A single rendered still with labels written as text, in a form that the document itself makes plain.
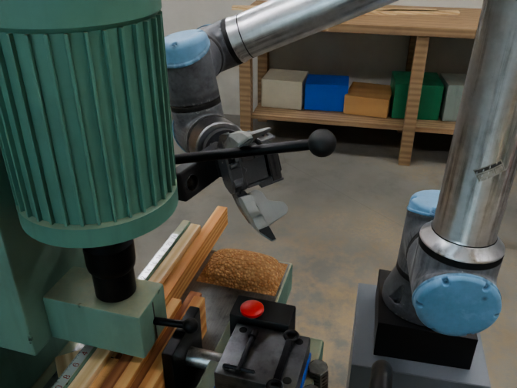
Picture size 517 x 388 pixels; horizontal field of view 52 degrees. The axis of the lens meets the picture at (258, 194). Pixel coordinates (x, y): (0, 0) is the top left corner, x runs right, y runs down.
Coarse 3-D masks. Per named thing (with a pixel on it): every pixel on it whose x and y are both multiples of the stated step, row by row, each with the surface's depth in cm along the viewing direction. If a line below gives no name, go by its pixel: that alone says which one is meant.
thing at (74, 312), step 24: (72, 288) 68; (144, 288) 68; (48, 312) 68; (72, 312) 66; (96, 312) 65; (120, 312) 64; (144, 312) 65; (72, 336) 69; (96, 336) 67; (120, 336) 66; (144, 336) 65
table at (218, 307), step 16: (208, 256) 97; (288, 272) 93; (192, 288) 89; (208, 288) 89; (224, 288) 89; (288, 288) 94; (208, 304) 85; (224, 304) 85; (208, 320) 82; (224, 320) 82; (208, 336) 79; (192, 384) 71
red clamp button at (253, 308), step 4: (248, 300) 68; (252, 300) 68; (256, 300) 68; (244, 304) 67; (248, 304) 67; (252, 304) 67; (256, 304) 67; (260, 304) 67; (240, 308) 67; (244, 308) 66; (248, 308) 66; (252, 308) 66; (256, 308) 66; (260, 308) 66; (244, 312) 66; (248, 312) 66; (252, 312) 66; (256, 312) 66; (260, 312) 66; (248, 316) 66; (252, 316) 66; (256, 316) 66
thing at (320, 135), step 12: (312, 132) 64; (324, 132) 63; (264, 144) 67; (276, 144) 66; (288, 144) 66; (300, 144) 65; (312, 144) 64; (324, 144) 63; (180, 156) 71; (192, 156) 70; (204, 156) 70; (216, 156) 69; (228, 156) 69; (240, 156) 68; (324, 156) 64
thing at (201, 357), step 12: (192, 312) 70; (180, 336) 66; (192, 336) 70; (168, 348) 64; (180, 348) 66; (192, 348) 69; (168, 360) 64; (180, 360) 66; (192, 360) 68; (204, 360) 67; (216, 360) 67; (168, 372) 65; (180, 372) 67; (192, 372) 72; (168, 384) 66; (180, 384) 68
